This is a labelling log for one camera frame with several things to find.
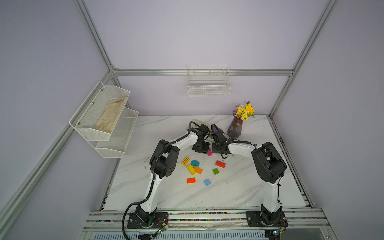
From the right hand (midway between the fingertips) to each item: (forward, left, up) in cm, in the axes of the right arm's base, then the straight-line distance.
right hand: (214, 148), depth 101 cm
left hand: (-4, +7, +1) cm, 8 cm away
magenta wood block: (-5, +4, +3) cm, 7 cm away
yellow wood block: (-16, +15, +1) cm, 22 cm away
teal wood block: (-11, +13, 0) cm, 17 cm away
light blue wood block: (-23, +6, -1) cm, 24 cm away
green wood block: (-17, 0, -1) cm, 17 cm away
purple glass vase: (+10, -14, +9) cm, 20 cm away
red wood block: (-12, -3, 0) cm, 12 cm away
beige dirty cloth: (+23, +11, +1) cm, 25 cm away
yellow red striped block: (-10, +19, 0) cm, 22 cm away
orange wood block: (-16, +11, 0) cm, 20 cm away
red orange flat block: (-22, +15, -1) cm, 27 cm away
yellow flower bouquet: (+10, -17, +24) cm, 31 cm away
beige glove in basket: (0, +58, +31) cm, 66 cm away
